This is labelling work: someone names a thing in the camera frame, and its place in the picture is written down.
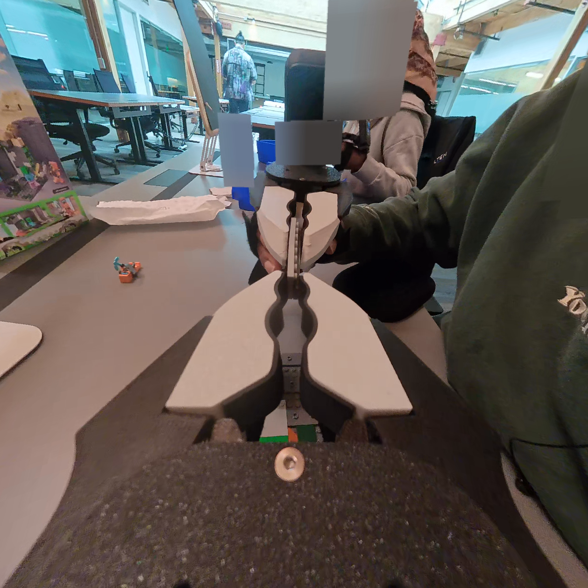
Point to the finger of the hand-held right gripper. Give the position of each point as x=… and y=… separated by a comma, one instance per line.
x=274, y=220
x=324, y=220

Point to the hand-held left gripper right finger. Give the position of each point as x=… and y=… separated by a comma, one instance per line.
x=353, y=353

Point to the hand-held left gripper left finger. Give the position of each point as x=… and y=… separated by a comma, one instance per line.
x=229, y=353

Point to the grey toy brick build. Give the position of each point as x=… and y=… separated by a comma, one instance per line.
x=291, y=372

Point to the person's right forearm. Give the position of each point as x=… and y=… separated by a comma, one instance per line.
x=404, y=229

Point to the grey desk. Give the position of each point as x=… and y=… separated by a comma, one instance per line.
x=138, y=344

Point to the person's right hand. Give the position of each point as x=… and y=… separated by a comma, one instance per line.
x=268, y=259

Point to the black office chair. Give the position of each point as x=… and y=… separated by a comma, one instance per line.
x=303, y=82
x=89, y=131
x=452, y=147

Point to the crumpled white paper bag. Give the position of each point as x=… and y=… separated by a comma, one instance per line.
x=156, y=209

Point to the orange toy brick figure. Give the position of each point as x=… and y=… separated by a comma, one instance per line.
x=125, y=275

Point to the dark board on wooden stand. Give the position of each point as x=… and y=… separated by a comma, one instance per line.
x=197, y=55

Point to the white lamp base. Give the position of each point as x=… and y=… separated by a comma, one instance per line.
x=16, y=344

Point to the office table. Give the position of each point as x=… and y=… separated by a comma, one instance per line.
x=92, y=97

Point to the green toy brick set box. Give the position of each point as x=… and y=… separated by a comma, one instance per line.
x=27, y=151

